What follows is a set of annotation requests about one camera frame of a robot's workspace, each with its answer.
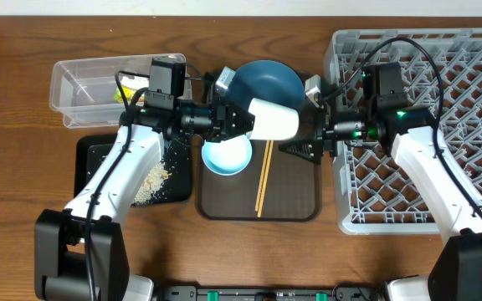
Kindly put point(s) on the dark blue plate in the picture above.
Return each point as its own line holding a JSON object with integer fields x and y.
{"x": 268, "y": 80}

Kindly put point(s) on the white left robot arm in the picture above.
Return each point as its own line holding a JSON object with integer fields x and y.
{"x": 79, "y": 252}

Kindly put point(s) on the wooden chopstick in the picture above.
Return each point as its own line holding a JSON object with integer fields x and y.
{"x": 264, "y": 190}
{"x": 263, "y": 175}

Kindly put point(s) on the white rice pile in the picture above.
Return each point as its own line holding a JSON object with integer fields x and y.
{"x": 150, "y": 190}

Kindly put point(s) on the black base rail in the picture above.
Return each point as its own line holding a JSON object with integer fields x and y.
{"x": 340, "y": 292}

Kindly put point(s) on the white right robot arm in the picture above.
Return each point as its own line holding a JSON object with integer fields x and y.
{"x": 411, "y": 136}

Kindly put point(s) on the black waste tray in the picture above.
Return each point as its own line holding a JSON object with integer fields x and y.
{"x": 91, "y": 150}

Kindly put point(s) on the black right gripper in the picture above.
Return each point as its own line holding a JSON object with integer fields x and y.
{"x": 320, "y": 134}

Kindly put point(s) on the clear plastic waste bin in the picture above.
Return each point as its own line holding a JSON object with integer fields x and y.
{"x": 84, "y": 90}

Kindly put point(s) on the right wooden chopstick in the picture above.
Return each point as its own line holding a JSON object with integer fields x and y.
{"x": 264, "y": 190}

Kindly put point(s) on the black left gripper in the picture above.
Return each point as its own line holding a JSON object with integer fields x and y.
{"x": 225, "y": 114}

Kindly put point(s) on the pale green cup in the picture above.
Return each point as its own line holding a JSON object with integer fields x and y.
{"x": 272, "y": 121}

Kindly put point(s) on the light blue bowl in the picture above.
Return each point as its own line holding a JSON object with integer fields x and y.
{"x": 228, "y": 157}

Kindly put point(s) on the left wooden chopstick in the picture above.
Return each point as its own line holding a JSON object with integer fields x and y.
{"x": 263, "y": 175}

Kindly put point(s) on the brown serving tray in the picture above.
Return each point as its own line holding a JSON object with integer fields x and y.
{"x": 292, "y": 192}

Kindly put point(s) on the grey dishwasher rack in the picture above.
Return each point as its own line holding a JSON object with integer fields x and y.
{"x": 440, "y": 68}

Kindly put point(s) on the yellow snack wrapper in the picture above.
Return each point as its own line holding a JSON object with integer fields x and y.
{"x": 126, "y": 91}

